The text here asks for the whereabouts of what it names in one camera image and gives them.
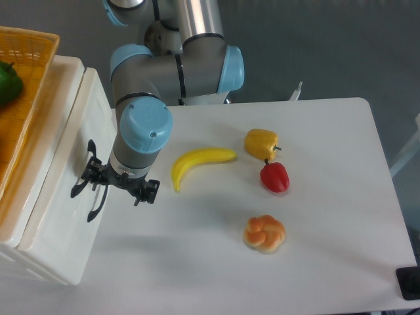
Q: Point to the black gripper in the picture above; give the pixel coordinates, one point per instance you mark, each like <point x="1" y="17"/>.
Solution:
<point x="99" y="174"/>

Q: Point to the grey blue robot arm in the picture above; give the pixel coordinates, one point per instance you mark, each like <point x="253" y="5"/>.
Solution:
<point x="143" y="83"/>

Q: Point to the white drawer cabinet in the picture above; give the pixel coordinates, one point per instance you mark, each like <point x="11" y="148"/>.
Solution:
<point x="56" y="99"/>

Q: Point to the yellow toy banana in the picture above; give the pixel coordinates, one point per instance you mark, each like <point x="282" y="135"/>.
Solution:
<point x="196" y="157"/>

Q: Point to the yellow toy pepper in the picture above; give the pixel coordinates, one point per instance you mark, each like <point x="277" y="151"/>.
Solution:
<point x="262" y="144"/>

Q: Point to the green toy pepper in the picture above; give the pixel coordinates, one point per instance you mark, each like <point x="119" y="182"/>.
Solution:
<point x="11" y="83"/>

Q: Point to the red toy pepper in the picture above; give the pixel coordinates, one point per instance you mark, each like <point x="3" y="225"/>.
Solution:
<point x="274" y="176"/>

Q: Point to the knotted toy bread roll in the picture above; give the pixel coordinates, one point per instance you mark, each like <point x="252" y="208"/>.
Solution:
<point x="264" y="234"/>

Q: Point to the orange plastic basket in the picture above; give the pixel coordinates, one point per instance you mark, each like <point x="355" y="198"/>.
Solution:
<point x="31" y="53"/>

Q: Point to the white chair part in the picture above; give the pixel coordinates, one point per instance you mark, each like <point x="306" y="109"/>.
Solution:
<point x="406" y="153"/>

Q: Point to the black device at edge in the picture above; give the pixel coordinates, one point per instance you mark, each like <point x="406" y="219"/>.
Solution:
<point x="408" y="281"/>

